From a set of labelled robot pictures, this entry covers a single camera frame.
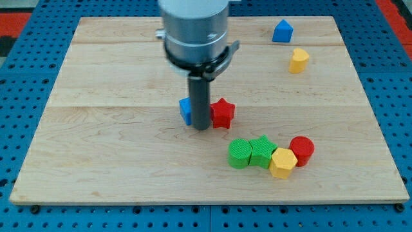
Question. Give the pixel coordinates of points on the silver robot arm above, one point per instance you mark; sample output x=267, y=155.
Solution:
x=195, y=36

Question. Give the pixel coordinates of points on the yellow hexagon block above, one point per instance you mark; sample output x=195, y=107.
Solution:
x=282, y=163

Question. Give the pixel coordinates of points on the red star block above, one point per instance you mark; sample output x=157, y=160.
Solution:
x=222, y=112

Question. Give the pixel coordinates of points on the blue cube block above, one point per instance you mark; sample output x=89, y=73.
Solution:
x=185, y=110

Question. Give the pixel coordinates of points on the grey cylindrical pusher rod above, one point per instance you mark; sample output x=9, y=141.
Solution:
x=199, y=94

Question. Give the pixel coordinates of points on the green cylinder block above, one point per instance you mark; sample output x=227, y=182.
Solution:
x=239, y=152

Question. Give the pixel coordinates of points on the green star block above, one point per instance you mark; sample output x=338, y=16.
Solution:
x=262, y=150

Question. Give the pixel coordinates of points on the wooden board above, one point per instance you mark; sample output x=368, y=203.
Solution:
x=111, y=132

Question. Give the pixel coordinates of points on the red cylinder block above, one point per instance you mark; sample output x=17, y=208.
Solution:
x=303, y=149

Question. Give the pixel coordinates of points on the yellow heart block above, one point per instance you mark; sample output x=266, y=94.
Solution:
x=298, y=61

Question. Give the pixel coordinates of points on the blue pentagon block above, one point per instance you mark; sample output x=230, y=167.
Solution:
x=283, y=32

